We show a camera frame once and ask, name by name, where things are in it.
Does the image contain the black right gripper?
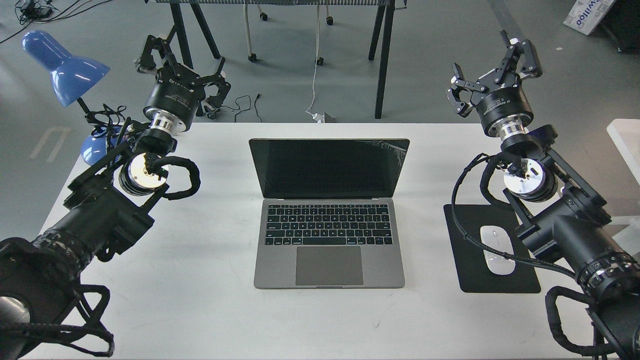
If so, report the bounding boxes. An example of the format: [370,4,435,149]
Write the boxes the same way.
[446,30,543,138]

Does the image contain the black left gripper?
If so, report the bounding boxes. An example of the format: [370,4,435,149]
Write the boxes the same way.
[134,34,232,134]

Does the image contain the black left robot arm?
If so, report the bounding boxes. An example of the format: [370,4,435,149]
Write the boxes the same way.
[1,30,231,360]

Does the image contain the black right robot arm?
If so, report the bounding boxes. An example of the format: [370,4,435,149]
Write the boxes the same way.
[446,30,639,360]

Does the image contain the cardboard box with print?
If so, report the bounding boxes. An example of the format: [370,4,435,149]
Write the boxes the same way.
[563,0,616,35]

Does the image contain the blue desk lamp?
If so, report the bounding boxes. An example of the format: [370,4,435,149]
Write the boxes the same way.
[22,30,122,166]

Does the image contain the white side table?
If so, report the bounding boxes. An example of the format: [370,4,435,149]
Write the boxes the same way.
[606,118,640,231]

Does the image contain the white power adapter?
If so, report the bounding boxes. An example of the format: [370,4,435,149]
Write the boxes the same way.
[306,111,337,124]

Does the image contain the white computer mouse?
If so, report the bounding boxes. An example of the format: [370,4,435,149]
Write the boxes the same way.
[480,225,515,276]

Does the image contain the black mouse pad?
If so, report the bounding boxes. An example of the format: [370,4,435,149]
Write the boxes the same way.
[443,203,541,294]

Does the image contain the grey open laptop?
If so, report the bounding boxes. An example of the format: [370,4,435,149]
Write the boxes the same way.
[248,137,410,289]

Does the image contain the black floor cable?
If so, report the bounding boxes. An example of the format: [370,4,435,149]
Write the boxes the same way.
[215,93,264,123]

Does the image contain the black metal table frame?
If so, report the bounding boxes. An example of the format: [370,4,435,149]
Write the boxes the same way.
[145,0,408,120]

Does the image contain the white power cable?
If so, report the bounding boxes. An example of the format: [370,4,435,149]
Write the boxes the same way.
[305,4,322,118]

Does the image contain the black cable bundle floor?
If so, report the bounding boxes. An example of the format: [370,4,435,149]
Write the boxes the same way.
[0,0,111,44]

